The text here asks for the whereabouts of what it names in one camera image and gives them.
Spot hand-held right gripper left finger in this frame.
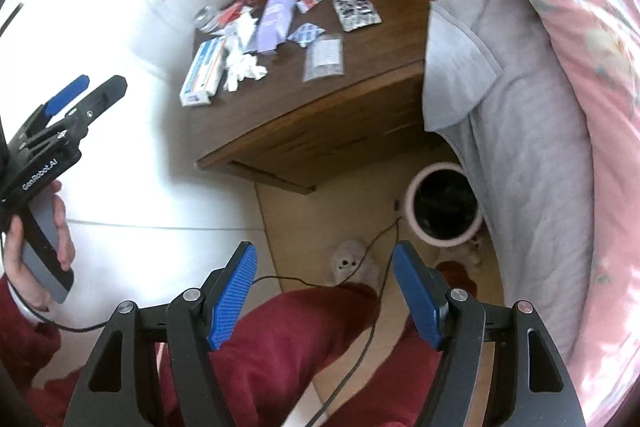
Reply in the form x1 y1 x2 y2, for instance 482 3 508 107
62 241 259 427

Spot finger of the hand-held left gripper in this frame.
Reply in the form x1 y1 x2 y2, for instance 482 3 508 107
34 75 128 148
15 75 91 144

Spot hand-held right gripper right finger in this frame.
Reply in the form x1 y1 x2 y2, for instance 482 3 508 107
391 242 587 427

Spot pink trash bin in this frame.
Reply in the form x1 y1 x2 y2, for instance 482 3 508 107
404 162 485 248

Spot white and blue box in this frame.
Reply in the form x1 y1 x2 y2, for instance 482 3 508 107
179 38 229 108

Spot white tissue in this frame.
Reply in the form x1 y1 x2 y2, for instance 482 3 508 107
231 13 261 54
222 50 269 94

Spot person's left hand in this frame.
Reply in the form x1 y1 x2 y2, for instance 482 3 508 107
0 193 77 314

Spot person's red pants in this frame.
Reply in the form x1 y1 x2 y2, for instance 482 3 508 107
157 259 478 427

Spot red and white wrapper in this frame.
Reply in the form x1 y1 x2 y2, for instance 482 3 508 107
209 2 253 34

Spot grey blanket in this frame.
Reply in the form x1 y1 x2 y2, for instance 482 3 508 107
422 0 597 364

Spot purple box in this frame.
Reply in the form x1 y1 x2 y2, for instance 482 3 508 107
256 0 296 56

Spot wooden nightstand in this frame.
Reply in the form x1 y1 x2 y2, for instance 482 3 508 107
187 0 451 195

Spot blue sachet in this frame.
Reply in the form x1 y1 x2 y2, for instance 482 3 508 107
287 23 326 50

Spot clear plastic bag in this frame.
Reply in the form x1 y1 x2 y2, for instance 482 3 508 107
303 34 346 83

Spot silver blister pack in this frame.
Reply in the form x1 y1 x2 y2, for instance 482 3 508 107
333 0 382 32

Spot pink floral quilt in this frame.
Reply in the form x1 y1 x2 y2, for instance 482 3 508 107
480 0 640 427

